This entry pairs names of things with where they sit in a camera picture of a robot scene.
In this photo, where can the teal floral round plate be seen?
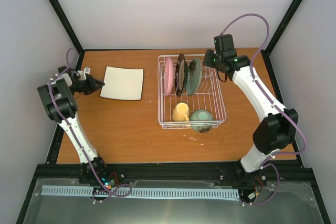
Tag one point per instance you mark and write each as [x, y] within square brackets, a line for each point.
[194, 76]

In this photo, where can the white wire dish rack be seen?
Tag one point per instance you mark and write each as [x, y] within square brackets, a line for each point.
[207, 97]

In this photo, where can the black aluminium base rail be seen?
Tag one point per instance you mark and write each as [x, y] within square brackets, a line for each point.
[220, 173]

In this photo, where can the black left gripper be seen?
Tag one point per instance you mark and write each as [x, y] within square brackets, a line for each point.
[92, 87]

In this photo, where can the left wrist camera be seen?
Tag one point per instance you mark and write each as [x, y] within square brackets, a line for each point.
[82, 74]

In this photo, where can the dark round plate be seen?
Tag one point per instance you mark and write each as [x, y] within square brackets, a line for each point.
[180, 74]

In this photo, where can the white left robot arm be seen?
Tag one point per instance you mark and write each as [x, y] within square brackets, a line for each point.
[60, 106]

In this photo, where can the black frame post left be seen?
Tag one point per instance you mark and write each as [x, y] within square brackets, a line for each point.
[66, 25]

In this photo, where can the pink plate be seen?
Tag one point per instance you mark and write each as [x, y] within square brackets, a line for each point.
[168, 76]

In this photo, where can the black frame post right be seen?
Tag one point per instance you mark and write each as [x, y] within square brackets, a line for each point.
[293, 7]

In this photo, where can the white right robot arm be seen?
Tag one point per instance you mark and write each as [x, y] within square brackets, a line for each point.
[277, 126]

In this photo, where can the light blue slotted cable duct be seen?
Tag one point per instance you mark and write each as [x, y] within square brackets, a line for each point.
[143, 193]

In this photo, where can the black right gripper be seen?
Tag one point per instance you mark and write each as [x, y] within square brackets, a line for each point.
[207, 60]

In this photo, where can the yellow mug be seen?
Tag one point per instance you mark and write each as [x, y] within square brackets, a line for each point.
[181, 112]

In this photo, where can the square grey black-edged plate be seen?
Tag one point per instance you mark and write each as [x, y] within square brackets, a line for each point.
[122, 84]

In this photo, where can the mint green bowl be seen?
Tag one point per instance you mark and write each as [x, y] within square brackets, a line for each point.
[200, 121]

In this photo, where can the black frame post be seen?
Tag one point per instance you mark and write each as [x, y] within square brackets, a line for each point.
[66, 25]
[293, 7]

